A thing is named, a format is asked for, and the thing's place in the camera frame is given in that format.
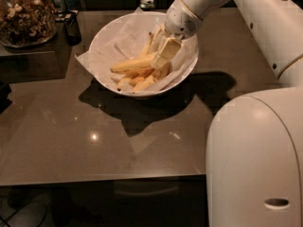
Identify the white paper liner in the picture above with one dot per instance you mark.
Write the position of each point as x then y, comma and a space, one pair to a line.
129, 80

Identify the green soda can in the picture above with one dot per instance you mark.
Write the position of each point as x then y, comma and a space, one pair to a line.
147, 5

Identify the dark raised counter box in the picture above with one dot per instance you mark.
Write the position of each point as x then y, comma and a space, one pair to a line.
42, 62

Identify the yellow banana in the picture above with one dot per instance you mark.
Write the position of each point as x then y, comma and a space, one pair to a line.
155, 76
140, 62
147, 48

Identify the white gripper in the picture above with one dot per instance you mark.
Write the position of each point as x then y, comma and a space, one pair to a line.
180, 20

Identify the white bowl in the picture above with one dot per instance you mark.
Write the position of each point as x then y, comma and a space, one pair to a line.
124, 38

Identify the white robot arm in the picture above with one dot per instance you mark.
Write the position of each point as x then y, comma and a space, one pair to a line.
254, 149

